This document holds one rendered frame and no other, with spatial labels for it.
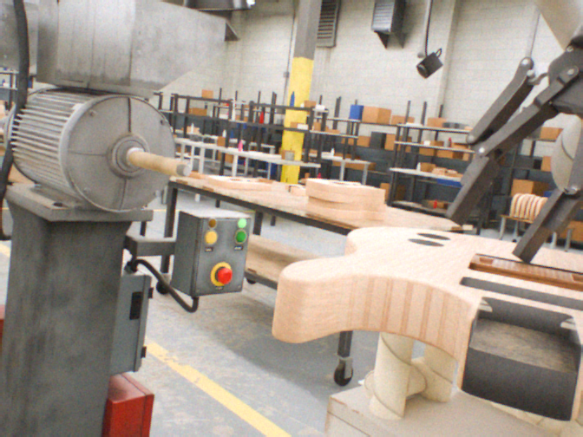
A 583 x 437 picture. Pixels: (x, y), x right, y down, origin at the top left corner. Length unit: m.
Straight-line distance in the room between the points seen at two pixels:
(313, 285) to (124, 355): 1.35
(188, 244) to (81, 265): 0.25
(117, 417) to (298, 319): 1.35
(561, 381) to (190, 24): 0.88
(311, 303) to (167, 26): 0.75
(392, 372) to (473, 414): 0.11
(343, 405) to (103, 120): 0.90
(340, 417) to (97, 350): 1.10
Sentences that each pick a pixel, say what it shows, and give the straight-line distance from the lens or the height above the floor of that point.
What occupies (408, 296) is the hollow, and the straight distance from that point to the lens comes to 0.48.
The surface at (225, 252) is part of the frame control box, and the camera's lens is 1.56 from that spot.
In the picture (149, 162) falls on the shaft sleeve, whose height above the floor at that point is 1.25.
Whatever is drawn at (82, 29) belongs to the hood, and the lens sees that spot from 1.24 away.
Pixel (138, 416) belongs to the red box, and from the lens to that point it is 1.78.
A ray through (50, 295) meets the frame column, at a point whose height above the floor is 0.90.
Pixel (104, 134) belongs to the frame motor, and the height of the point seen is 1.29.
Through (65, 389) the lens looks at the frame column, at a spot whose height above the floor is 0.67.
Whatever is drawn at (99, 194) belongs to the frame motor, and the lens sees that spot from 1.39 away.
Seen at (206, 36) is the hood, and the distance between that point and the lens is 1.14.
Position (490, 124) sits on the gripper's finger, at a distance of 0.67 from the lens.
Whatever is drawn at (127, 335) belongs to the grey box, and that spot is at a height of 0.76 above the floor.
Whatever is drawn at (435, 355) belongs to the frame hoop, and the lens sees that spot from 0.67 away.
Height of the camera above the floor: 1.36
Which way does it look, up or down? 8 degrees down
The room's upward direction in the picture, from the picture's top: 8 degrees clockwise
